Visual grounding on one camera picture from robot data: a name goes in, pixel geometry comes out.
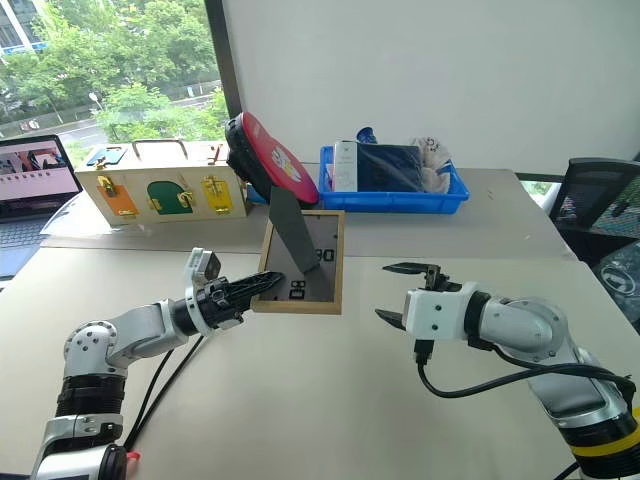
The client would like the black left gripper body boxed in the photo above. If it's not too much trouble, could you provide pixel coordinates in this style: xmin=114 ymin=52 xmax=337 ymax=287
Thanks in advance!
xmin=195 ymin=278 xmax=247 ymax=332

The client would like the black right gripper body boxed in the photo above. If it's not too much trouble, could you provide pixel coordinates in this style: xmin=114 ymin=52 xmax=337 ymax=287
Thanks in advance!
xmin=422 ymin=264 xmax=465 ymax=294

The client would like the wooden picture frame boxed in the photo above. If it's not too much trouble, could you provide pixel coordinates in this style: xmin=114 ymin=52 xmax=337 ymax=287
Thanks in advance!
xmin=250 ymin=187 xmax=347 ymax=316

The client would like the blue plastic bin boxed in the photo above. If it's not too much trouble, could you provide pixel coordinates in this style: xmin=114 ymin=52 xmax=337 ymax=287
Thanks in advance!
xmin=318 ymin=144 xmax=472 ymax=215

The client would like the dark blue flat package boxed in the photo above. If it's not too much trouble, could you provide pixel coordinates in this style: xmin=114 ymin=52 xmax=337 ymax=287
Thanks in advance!
xmin=356 ymin=143 xmax=427 ymax=193

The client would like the white crumpled plastic bag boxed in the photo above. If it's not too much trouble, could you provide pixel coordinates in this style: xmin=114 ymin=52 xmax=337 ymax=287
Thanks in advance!
xmin=408 ymin=135 xmax=457 ymax=194

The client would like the white slim carton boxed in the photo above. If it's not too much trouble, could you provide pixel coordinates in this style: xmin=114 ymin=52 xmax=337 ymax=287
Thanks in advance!
xmin=331 ymin=140 xmax=361 ymax=193

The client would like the wooden latch lock box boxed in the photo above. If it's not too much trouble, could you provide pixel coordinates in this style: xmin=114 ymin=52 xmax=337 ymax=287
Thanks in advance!
xmin=74 ymin=139 xmax=252 ymax=230

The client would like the red round disc black rim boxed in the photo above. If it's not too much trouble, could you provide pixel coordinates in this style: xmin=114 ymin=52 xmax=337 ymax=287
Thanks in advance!
xmin=224 ymin=111 xmax=320 ymax=207

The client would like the black mesh office chair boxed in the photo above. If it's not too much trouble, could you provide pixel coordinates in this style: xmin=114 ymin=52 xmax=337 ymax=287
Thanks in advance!
xmin=548 ymin=157 xmax=640 ymax=237

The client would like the black bag white logo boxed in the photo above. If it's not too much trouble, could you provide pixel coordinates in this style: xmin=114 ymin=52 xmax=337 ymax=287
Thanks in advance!
xmin=593 ymin=243 xmax=640 ymax=312

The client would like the open laptop computer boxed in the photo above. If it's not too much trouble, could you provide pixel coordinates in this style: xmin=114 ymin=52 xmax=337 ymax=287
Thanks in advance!
xmin=0 ymin=134 xmax=85 ymax=281

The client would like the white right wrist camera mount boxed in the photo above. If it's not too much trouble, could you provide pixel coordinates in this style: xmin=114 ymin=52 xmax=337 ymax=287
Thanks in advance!
xmin=401 ymin=281 xmax=482 ymax=344

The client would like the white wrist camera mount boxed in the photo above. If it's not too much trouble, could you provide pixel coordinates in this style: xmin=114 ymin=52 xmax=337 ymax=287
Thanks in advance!
xmin=181 ymin=247 xmax=224 ymax=337
xmin=401 ymin=281 xmax=482 ymax=344

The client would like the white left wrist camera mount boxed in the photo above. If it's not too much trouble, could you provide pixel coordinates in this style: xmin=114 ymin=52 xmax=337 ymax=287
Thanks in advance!
xmin=181 ymin=247 xmax=224 ymax=337

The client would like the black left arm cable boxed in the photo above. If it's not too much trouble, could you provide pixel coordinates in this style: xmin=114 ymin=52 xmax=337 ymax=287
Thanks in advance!
xmin=121 ymin=333 xmax=207 ymax=450

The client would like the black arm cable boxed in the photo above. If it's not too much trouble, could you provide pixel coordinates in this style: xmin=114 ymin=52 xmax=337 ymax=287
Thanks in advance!
xmin=413 ymin=339 xmax=637 ymax=401
xmin=121 ymin=333 xmax=207 ymax=450

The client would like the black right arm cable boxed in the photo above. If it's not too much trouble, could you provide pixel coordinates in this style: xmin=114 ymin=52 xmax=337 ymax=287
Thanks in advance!
xmin=413 ymin=339 xmax=637 ymax=401

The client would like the dark window frame post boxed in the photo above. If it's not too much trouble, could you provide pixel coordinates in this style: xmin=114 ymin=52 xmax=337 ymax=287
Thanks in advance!
xmin=203 ymin=0 xmax=245 ymax=127

